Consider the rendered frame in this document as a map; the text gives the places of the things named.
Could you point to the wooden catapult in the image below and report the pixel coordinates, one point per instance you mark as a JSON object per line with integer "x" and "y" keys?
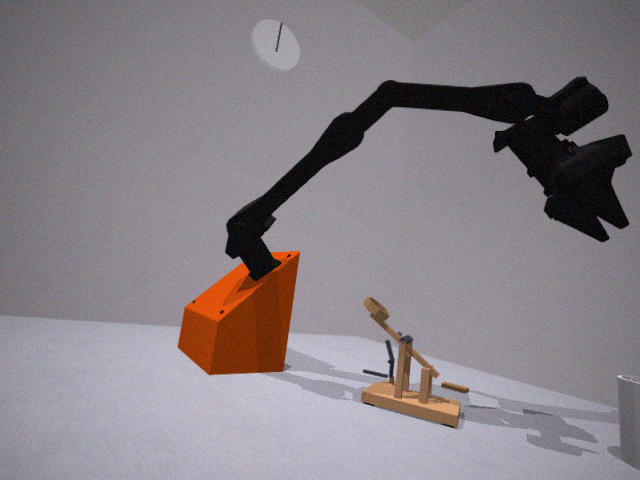
{"x": 397, "y": 396}

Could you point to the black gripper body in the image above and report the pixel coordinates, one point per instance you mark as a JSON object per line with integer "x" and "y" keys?
{"x": 557, "y": 169}

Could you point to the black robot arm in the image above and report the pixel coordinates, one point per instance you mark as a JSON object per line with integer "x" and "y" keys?
{"x": 565, "y": 112}

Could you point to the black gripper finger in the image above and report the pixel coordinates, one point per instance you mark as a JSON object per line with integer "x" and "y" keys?
{"x": 596, "y": 195}
{"x": 583, "y": 220}

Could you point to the tan wooden bar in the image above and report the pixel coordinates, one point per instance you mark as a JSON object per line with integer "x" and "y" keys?
{"x": 452, "y": 387}

